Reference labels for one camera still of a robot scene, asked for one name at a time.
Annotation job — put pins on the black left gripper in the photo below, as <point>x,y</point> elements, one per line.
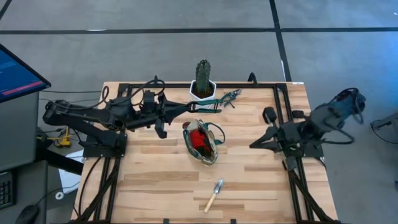
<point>149,116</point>

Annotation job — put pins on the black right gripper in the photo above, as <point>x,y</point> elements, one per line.
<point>290,137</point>

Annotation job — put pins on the cream and green gardening bag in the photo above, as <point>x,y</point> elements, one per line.
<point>189,146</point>

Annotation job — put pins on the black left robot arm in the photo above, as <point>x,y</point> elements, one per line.
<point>87,119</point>

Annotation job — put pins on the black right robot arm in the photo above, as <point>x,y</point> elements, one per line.
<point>323,121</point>

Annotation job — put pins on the green cactus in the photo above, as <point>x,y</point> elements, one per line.
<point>203,76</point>

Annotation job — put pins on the grey chair base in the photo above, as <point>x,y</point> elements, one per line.
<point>381,124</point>

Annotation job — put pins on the white paper sheet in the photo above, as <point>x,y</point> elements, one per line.
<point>70,182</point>

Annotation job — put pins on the grey workstation cart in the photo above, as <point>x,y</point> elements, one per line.
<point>18,130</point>

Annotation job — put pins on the blue-screen monitor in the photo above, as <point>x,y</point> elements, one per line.
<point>15,77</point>

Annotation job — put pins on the black computer mouse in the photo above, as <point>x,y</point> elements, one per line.
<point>28,214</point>

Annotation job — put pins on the black keyboard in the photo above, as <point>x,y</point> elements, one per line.
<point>6,189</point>

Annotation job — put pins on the black metal table frame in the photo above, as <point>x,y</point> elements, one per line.
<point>248,85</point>

